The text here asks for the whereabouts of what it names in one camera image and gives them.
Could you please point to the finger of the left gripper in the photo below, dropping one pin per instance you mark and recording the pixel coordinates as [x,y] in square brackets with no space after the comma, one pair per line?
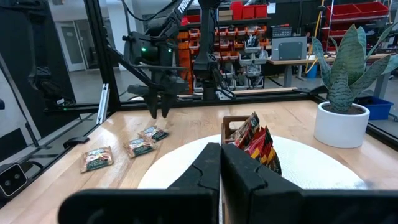
[166,102]
[152,104]

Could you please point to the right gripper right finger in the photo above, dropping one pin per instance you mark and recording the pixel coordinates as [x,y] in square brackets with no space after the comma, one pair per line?
[248,193]

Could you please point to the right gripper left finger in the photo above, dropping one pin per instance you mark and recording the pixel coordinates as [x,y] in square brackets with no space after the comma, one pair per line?
[205,174]

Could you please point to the wooden three-compartment tray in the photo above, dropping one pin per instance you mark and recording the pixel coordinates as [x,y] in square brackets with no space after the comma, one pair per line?
[226,130]

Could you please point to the red strawberry tea sachet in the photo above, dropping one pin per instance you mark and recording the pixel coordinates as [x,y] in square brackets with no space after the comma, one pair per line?
[262,141]
[248,127]

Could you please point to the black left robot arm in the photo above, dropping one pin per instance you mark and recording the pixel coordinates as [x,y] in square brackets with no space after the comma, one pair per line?
[207,37]

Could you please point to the beige vanilla tea sachet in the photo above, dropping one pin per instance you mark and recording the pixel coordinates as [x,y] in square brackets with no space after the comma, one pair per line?
[96,159]
[140,147]
[154,133]

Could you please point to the silver aluminium extrusion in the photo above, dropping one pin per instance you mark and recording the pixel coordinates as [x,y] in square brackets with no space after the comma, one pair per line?
[103,102]

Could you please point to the white round plate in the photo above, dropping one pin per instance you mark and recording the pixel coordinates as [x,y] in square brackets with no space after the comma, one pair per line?
[311,168]

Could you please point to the shelf with orange bins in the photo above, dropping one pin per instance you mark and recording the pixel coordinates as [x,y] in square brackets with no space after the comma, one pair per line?
[236,46]

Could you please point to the red plastic bin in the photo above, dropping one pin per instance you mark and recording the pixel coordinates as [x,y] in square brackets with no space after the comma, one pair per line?
[236,9]
[255,12]

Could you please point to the white plant pot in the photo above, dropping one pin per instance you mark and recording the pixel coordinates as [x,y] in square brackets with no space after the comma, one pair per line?
[340,130]

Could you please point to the black crate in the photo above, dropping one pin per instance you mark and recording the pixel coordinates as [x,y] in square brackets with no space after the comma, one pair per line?
[281,31]

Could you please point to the grey machine box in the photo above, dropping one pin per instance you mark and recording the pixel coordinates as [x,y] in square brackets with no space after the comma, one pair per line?
[289,48]

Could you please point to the wooden workbench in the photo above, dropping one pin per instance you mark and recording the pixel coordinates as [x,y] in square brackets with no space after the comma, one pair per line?
[295,61]

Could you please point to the blue bucket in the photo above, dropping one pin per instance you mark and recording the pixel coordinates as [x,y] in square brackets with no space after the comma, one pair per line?
[311,71]

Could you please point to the black partition panel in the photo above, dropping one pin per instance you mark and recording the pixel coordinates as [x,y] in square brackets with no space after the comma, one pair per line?
[18,46]

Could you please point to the blue storage tote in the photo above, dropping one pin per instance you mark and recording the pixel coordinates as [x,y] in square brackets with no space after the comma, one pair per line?
[377,109]

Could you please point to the green snake plant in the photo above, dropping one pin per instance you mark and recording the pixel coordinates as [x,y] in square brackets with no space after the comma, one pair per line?
[345,68]

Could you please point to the rack of red bins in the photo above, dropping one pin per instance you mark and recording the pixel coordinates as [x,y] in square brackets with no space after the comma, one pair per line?
[354,9]

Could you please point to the black frame foot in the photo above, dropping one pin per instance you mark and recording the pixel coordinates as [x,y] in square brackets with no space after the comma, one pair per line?
[76,142]

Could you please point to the black table-level camera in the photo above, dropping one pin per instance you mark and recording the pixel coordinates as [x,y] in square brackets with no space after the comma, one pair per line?
[12,180]

